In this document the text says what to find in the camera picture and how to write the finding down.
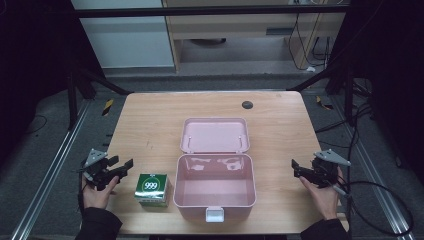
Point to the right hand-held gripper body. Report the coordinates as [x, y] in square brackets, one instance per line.
[325, 171]

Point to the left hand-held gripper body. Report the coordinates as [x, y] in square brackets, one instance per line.
[96, 173]

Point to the person's left hand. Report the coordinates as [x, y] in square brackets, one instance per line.
[98, 198]

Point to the person's right hand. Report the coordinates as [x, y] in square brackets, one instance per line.
[325, 200]

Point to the green and white carton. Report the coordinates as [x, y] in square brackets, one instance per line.
[151, 190]

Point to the yellow and black tape strip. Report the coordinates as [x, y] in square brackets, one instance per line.
[107, 106]
[324, 104]

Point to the black metal stand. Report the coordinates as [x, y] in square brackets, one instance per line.
[71, 100]
[348, 93]

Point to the pink plastic storage box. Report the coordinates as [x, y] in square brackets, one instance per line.
[215, 173]

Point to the white plug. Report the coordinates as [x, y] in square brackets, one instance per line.
[310, 69]

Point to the white cabinet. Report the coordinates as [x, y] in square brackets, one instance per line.
[126, 36]

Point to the black curtain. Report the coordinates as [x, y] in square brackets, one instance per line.
[30, 66]
[393, 66]

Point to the light wooden desk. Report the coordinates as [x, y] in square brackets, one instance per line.
[233, 26]

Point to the aluminium floor rail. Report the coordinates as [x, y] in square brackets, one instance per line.
[373, 166]
[50, 173]

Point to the black horizontal frame bar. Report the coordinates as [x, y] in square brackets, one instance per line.
[200, 11]

